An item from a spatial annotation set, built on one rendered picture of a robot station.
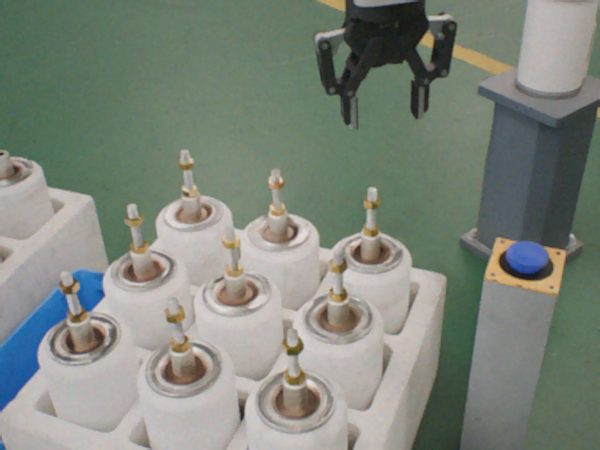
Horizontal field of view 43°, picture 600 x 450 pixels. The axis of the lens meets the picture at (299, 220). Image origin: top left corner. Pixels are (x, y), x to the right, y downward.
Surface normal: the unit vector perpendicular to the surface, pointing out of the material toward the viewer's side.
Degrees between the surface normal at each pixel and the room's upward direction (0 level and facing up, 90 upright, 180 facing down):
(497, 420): 90
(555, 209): 90
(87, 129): 0
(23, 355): 88
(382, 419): 0
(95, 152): 0
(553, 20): 90
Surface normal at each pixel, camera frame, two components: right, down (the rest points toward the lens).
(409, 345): -0.04, -0.81
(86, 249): 0.93, 0.18
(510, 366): -0.37, 0.55
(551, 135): -0.13, 0.58
